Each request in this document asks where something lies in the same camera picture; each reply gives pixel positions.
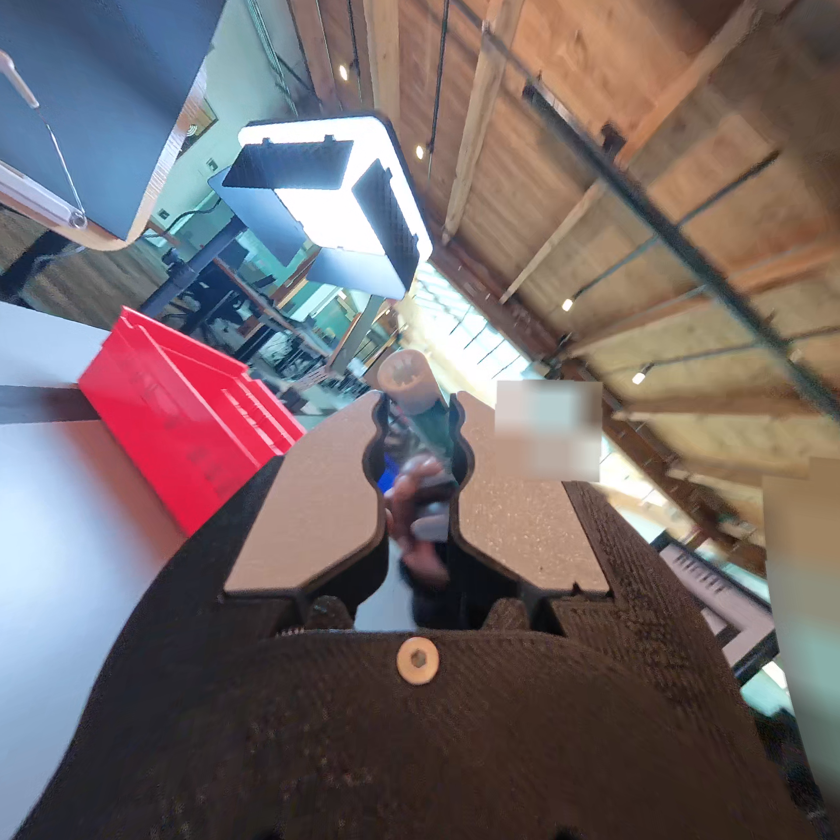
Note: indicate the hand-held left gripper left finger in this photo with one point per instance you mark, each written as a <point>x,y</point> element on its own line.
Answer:
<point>308,525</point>

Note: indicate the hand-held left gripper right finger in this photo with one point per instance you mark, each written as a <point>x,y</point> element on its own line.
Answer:
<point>525,525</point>

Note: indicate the green dry erase marker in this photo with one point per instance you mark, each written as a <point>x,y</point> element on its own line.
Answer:
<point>407,377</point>

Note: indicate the person's right hand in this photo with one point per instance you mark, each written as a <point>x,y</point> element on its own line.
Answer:
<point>410,499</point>

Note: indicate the red plastic bin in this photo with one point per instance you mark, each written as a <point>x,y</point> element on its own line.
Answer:
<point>170,420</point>

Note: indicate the black light stand pole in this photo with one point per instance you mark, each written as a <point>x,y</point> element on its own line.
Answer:
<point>197,266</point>

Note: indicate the studio light panel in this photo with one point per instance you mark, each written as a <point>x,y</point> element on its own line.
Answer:
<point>295,164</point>

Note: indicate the black board with wooden edge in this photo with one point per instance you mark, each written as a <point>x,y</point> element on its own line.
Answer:
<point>98,98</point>

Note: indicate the wall poster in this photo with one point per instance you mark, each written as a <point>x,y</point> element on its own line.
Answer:
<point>200,124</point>

